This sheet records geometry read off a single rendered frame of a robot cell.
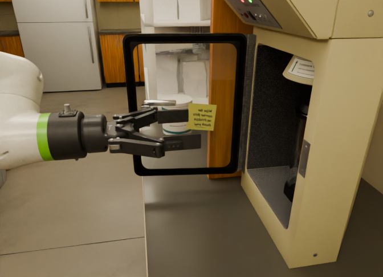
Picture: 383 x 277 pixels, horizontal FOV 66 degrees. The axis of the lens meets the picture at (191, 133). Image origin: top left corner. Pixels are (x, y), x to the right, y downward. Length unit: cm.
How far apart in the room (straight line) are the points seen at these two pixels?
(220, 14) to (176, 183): 51
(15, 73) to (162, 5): 128
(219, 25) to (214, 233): 53
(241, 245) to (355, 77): 44
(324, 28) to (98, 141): 42
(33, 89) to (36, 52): 493
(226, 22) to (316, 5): 37
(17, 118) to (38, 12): 491
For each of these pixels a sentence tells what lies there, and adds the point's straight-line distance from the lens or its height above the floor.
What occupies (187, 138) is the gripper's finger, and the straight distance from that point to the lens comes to 54.
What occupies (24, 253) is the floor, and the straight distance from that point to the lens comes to 229.
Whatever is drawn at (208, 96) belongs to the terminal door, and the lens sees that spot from 79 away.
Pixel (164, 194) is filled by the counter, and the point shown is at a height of 94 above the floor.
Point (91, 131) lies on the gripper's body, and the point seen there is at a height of 124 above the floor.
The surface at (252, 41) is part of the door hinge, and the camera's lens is 79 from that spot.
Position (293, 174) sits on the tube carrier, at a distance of 74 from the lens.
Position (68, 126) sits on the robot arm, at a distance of 58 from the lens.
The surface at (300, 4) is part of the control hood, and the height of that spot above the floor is 146.
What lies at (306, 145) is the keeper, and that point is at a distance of 57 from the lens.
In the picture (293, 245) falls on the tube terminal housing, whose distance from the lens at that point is 68.
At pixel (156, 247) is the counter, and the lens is 74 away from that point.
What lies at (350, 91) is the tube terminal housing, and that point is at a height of 133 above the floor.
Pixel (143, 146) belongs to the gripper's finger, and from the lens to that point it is 52.
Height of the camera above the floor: 146
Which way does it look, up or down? 24 degrees down
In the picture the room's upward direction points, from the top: straight up
